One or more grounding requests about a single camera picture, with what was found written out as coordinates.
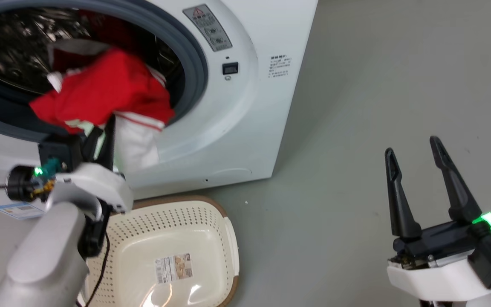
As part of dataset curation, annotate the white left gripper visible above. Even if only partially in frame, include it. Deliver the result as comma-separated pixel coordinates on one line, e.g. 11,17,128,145
39,114,133,214

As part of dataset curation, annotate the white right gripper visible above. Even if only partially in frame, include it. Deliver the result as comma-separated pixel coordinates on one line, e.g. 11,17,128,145
384,136,491,303

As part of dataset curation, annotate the red and white garment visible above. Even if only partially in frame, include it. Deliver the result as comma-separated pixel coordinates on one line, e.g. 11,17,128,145
29,9,176,172

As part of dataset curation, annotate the cream perforated laundry basket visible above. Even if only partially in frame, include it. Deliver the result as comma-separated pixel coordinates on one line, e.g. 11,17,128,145
81,195,240,307

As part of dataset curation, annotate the steel washing machine drum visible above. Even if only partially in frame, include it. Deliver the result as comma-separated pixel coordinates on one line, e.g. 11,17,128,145
0,6,186,124

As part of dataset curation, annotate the white front-load washing machine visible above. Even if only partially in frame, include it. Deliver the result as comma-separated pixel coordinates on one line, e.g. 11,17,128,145
0,0,319,222

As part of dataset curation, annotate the blue and white energy sticker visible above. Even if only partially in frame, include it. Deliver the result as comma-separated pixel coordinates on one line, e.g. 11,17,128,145
0,202,46,220

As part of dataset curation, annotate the grey rubber door seal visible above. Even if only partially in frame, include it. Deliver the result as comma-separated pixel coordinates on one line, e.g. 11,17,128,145
0,0,209,143

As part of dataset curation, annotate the paper product label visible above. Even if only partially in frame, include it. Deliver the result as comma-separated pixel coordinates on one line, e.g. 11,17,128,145
155,253,193,284

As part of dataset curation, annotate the grey warning sticker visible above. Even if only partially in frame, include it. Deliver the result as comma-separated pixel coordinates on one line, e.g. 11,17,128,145
182,4,233,52

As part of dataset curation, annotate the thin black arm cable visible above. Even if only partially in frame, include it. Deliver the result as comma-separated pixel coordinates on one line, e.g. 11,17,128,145
76,230,110,307

